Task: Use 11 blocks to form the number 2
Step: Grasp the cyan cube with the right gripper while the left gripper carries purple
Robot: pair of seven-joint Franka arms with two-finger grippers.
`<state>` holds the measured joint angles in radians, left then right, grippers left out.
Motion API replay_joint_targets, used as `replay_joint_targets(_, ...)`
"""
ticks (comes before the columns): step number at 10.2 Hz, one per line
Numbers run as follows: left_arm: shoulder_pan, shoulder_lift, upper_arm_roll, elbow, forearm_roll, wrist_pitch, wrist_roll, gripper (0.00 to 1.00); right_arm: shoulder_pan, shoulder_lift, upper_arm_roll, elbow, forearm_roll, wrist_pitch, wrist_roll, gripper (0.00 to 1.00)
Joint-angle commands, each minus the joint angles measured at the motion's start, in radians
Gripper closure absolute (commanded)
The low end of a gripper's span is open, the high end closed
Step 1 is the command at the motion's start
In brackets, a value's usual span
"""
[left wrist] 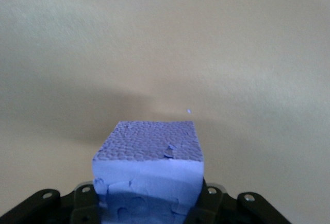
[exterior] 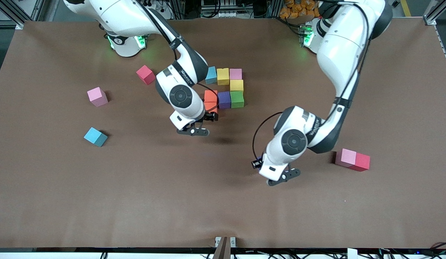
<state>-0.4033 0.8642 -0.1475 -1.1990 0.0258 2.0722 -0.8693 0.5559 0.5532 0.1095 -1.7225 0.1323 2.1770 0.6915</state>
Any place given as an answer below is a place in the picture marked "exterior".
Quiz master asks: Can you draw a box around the brown table cover sheet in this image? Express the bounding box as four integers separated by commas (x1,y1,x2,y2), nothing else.
0,18,446,249

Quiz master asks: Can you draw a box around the green foam block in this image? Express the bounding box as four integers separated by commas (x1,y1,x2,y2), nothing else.
230,91,244,108

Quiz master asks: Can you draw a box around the bag of orange items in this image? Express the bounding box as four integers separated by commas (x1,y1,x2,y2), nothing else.
279,0,322,19

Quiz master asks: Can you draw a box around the purple foam block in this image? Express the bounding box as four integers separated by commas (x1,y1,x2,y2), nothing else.
217,91,231,109

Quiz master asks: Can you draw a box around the red foam block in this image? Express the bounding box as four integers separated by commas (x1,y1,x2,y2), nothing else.
349,153,371,172
136,65,156,85

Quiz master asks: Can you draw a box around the silver perforated edge rail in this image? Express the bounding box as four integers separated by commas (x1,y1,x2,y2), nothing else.
433,24,446,75

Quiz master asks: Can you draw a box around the aluminium frame profile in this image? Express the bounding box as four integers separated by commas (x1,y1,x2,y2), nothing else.
0,0,47,30
423,0,446,26

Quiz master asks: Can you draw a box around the white slotted power strip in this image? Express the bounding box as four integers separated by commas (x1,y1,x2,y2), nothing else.
201,0,245,18

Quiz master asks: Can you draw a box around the brown camera mount with bracket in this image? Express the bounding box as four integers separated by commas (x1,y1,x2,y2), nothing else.
213,236,236,259

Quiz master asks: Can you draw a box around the white power strip with plugs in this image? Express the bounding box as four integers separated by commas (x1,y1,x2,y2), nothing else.
140,0,173,20

